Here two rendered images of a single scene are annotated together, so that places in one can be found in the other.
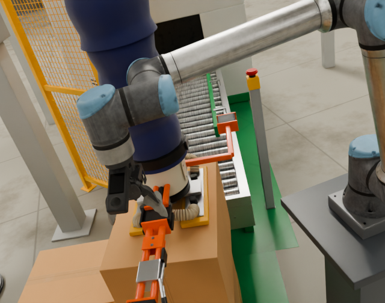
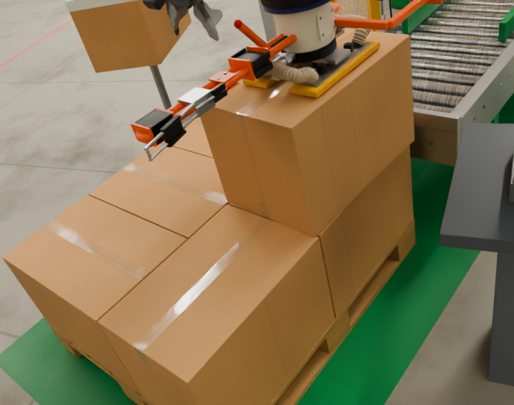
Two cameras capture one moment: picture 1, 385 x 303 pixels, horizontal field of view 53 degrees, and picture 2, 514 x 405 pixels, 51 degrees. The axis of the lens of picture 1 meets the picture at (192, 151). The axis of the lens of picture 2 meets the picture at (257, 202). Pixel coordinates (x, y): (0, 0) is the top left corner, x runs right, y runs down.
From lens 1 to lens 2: 77 cm
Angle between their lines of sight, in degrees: 35
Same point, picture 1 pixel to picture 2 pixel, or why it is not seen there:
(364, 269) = (469, 227)
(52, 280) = not seen: hidden behind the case
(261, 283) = (444, 251)
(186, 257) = (267, 117)
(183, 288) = (263, 156)
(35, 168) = (268, 17)
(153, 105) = not seen: outside the picture
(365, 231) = (513, 189)
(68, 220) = not seen: hidden behind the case
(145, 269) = (193, 93)
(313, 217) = (478, 157)
